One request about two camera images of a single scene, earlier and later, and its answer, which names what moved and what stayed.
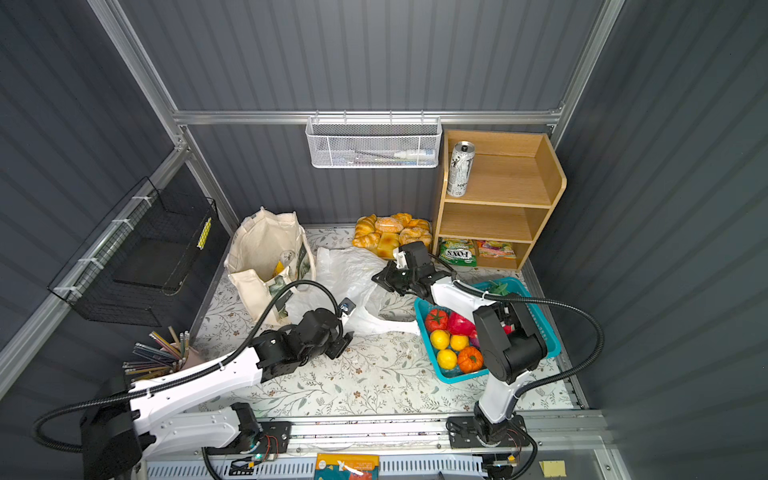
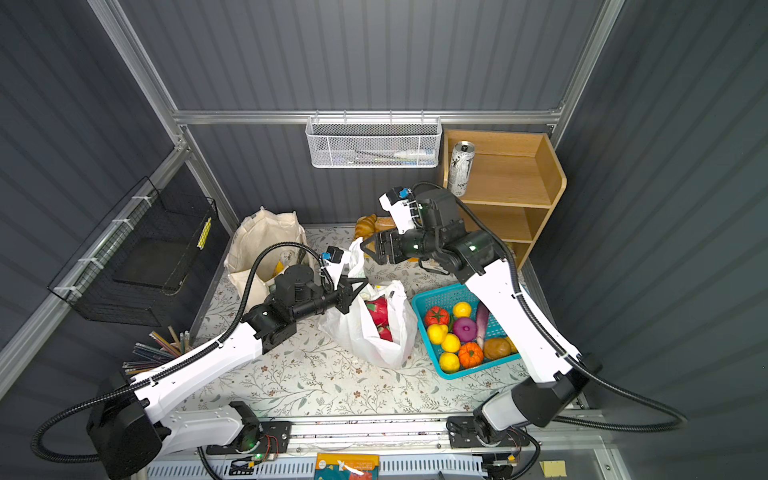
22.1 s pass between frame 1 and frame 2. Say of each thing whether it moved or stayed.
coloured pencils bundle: stayed
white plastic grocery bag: moved
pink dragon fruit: moved
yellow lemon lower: stayed
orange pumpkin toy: stayed
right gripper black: moved
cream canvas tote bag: stayed
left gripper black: moved
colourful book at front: stayed
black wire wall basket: stayed
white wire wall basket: stayed
